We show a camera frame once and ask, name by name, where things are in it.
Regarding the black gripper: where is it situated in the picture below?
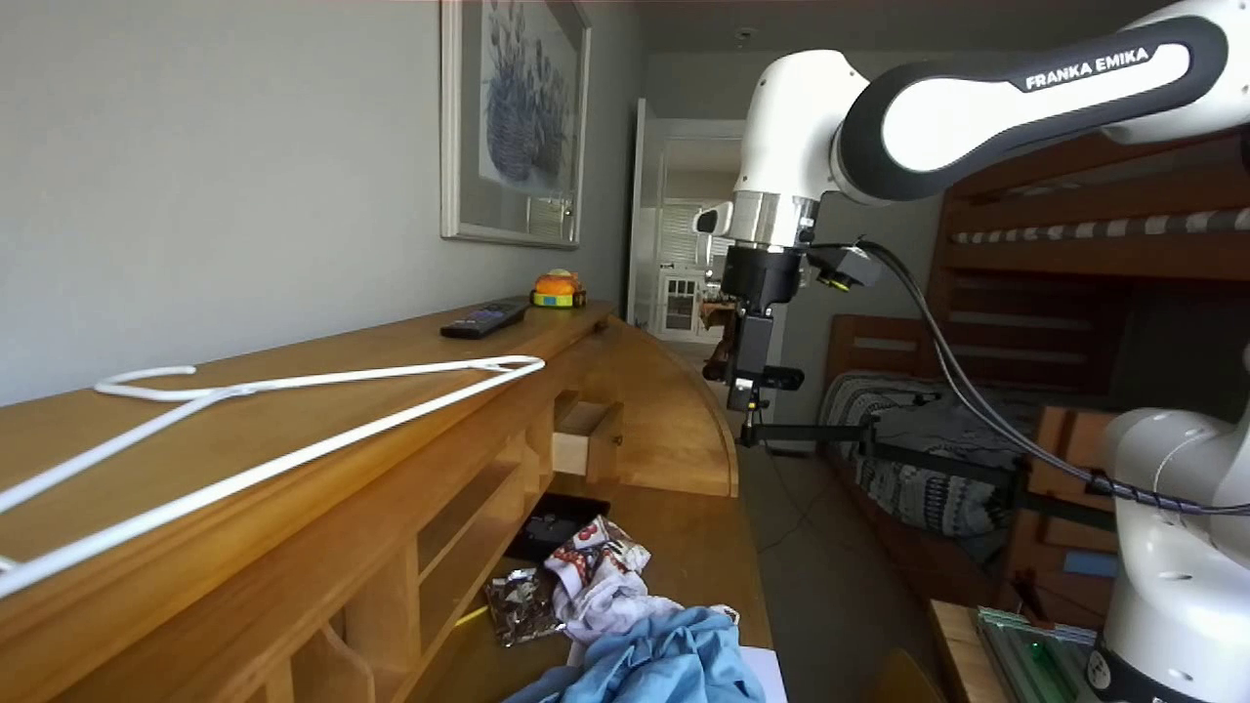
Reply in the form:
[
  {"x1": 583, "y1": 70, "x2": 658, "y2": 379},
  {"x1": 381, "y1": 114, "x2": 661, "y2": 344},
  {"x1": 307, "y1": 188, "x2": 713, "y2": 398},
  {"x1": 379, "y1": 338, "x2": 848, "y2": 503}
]
[{"x1": 699, "y1": 243, "x2": 807, "y2": 422}]

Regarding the blue fabric sheet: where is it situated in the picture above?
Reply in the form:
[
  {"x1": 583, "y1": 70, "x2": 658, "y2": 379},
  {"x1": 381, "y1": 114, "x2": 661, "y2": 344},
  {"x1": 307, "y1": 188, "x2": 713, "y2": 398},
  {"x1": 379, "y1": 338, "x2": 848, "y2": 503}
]
[{"x1": 505, "y1": 602, "x2": 773, "y2": 703}]

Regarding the white paper sheet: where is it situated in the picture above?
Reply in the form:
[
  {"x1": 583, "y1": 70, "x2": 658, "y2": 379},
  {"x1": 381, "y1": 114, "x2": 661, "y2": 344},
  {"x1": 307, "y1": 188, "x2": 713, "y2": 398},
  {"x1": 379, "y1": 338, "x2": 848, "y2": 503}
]
[{"x1": 737, "y1": 645, "x2": 794, "y2": 703}]

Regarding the grey striped bedding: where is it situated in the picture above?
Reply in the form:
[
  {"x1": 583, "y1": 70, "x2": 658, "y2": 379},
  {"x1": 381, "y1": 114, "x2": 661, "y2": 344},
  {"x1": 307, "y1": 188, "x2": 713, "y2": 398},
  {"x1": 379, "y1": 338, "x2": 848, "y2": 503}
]
[{"x1": 827, "y1": 370, "x2": 1048, "y2": 537}]

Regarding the white door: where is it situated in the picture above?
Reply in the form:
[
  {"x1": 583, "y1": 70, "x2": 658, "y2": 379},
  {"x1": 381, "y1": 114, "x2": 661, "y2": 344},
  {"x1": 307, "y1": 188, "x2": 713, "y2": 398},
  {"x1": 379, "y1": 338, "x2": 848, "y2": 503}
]
[{"x1": 624, "y1": 93, "x2": 754, "y2": 348}]

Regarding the orange yellow toy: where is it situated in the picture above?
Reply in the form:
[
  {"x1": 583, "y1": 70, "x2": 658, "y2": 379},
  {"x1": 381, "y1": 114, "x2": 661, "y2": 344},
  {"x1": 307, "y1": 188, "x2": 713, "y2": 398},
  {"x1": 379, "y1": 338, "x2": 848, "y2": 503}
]
[{"x1": 527, "y1": 266, "x2": 590, "y2": 317}]

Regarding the red white patterned snack bag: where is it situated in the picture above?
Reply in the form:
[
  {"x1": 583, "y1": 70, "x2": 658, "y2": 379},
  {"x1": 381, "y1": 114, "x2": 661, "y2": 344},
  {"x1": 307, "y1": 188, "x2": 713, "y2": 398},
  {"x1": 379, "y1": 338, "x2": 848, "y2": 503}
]
[{"x1": 484, "y1": 511, "x2": 658, "y2": 653}]

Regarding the black flat object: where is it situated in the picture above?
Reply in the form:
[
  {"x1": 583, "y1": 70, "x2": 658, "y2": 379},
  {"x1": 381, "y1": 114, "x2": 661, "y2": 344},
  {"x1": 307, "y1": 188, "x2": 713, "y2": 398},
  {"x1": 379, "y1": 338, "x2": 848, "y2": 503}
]
[{"x1": 523, "y1": 490, "x2": 615, "y2": 551}]

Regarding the black remote control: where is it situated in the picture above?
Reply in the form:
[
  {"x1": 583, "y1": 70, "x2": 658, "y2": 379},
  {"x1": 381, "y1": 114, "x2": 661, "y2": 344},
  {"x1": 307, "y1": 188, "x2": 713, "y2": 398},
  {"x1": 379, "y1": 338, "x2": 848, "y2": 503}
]
[{"x1": 439, "y1": 296, "x2": 531, "y2": 344}]

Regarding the wooden bunk bed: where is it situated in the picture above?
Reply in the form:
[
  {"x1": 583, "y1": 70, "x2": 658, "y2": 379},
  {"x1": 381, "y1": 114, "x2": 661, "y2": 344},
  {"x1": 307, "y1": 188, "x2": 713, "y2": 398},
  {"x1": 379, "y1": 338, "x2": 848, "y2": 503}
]
[{"x1": 818, "y1": 126, "x2": 1250, "y2": 629}]

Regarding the wooden side table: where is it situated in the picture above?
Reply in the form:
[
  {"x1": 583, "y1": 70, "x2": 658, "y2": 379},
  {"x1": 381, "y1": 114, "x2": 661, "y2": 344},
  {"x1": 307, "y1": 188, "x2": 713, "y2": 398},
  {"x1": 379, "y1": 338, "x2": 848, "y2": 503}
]
[{"x1": 926, "y1": 598, "x2": 1115, "y2": 703}]

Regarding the wooden desk with hutch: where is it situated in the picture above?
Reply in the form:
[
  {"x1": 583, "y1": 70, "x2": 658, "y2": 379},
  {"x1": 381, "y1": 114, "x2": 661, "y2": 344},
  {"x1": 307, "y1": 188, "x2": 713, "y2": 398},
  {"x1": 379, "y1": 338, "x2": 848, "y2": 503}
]
[{"x1": 0, "y1": 300, "x2": 745, "y2": 703}]

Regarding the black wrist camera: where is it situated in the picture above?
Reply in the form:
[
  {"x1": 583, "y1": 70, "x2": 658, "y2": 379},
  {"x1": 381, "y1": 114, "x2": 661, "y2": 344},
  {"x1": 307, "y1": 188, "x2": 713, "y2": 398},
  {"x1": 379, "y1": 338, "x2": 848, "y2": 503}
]
[{"x1": 806, "y1": 243, "x2": 880, "y2": 296}]

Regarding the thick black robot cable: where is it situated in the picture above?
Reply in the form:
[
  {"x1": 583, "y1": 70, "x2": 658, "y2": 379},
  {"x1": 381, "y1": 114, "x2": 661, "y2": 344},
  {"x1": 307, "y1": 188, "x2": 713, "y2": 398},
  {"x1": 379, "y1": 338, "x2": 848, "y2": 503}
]
[{"x1": 832, "y1": 235, "x2": 1250, "y2": 520}]

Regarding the framed wall picture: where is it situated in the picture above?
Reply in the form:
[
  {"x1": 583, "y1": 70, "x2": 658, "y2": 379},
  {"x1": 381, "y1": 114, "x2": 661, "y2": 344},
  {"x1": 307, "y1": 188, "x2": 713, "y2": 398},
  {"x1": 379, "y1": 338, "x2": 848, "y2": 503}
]
[{"x1": 439, "y1": 0, "x2": 595, "y2": 255}]

